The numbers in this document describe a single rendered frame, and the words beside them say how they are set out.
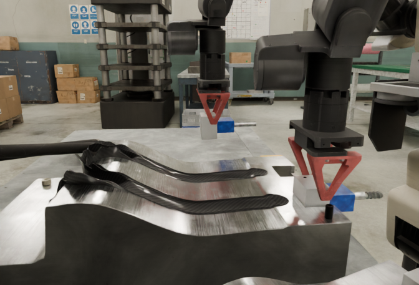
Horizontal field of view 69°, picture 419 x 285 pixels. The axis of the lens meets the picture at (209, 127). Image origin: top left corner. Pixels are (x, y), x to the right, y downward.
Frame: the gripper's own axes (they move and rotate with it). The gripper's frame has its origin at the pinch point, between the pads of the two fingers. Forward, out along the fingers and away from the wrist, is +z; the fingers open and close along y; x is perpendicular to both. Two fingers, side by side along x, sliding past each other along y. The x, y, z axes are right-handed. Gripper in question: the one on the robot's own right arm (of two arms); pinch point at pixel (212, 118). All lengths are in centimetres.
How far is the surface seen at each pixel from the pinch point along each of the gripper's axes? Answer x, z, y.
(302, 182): 10.1, 3.3, 29.3
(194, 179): -5.2, 7.3, 17.9
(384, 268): 15.9, 9.4, 40.5
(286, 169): 12.7, 6.9, 15.7
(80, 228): -19.4, 4.6, 36.0
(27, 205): -32.5, 8.9, 21.4
